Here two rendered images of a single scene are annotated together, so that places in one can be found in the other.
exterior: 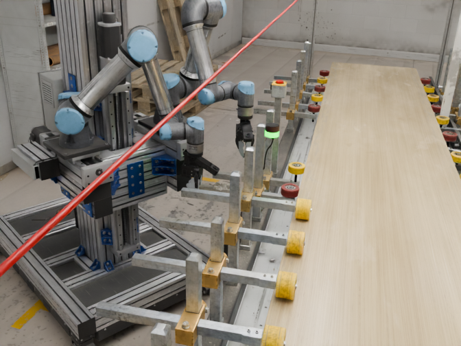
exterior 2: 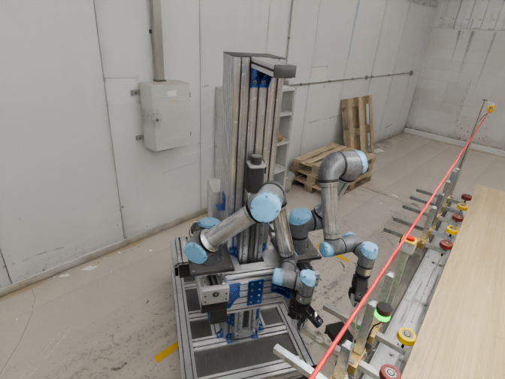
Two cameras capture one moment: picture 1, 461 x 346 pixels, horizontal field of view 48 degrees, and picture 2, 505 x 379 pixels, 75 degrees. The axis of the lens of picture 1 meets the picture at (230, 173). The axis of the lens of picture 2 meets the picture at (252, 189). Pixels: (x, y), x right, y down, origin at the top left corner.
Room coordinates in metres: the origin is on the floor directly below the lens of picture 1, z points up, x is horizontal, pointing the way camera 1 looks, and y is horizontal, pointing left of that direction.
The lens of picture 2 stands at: (0.96, -0.06, 2.14)
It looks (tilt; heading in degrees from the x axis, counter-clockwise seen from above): 26 degrees down; 24
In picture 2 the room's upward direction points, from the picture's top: 4 degrees clockwise
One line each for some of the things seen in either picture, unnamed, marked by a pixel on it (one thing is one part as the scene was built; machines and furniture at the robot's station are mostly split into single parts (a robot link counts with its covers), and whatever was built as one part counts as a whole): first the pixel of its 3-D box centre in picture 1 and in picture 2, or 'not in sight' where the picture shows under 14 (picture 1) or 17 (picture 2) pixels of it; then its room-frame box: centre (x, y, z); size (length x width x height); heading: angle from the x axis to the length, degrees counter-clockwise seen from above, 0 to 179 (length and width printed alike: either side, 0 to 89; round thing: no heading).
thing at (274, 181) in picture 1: (255, 180); (361, 327); (2.33, -0.12, 0.80); 0.43 x 0.03 x 0.04; 77
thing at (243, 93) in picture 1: (245, 94); (367, 254); (2.33, -0.06, 1.24); 0.09 x 0.08 x 0.11; 48
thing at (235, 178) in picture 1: (234, 231); not in sight; (1.62, -0.02, 0.92); 0.03 x 0.03 x 0.48; 77
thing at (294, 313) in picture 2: (193, 163); (300, 307); (2.14, 0.17, 0.96); 0.09 x 0.08 x 0.12; 78
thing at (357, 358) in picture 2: (257, 193); (355, 358); (2.09, -0.13, 0.85); 0.13 x 0.06 x 0.05; 167
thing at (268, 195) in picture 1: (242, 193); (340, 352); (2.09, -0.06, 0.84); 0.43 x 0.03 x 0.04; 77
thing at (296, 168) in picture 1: (296, 174); (404, 341); (2.28, -0.32, 0.85); 0.08 x 0.08 x 0.11
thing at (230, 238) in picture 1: (232, 229); not in sight; (1.60, -0.01, 0.95); 0.13 x 0.06 x 0.05; 167
